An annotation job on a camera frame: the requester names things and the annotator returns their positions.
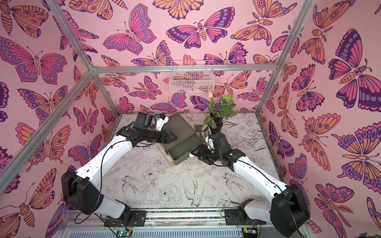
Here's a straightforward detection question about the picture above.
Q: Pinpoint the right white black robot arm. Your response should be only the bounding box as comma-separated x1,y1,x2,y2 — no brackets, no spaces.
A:
190,132,311,238

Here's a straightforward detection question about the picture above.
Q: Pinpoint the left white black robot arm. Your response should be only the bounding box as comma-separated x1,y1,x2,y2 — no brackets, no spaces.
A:
61,112,177,219

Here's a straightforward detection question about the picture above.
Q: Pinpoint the aluminium front rail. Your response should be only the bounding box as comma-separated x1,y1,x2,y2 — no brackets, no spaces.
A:
63,208,307,230

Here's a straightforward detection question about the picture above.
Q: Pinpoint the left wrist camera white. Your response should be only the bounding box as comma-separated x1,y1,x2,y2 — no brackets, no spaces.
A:
155,114,169,131

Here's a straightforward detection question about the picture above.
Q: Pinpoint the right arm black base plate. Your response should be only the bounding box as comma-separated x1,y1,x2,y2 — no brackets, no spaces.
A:
221,209,266,226

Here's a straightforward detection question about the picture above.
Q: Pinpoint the white wire wall basket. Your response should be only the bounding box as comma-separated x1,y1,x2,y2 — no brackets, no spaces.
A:
168,59,215,93

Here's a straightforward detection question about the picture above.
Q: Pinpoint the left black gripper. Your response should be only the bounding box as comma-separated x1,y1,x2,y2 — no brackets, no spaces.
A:
144,130,178,145

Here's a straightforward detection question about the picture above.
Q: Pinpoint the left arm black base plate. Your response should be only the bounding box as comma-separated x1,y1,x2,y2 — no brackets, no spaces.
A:
104,210,147,228

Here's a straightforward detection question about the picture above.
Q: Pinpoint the potted green plant pink tulip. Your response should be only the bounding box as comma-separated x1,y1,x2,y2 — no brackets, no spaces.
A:
203,91,237,134

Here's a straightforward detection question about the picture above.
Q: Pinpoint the grey cream three-drawer chest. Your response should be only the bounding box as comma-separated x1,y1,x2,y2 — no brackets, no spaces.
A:
159,114,196,167

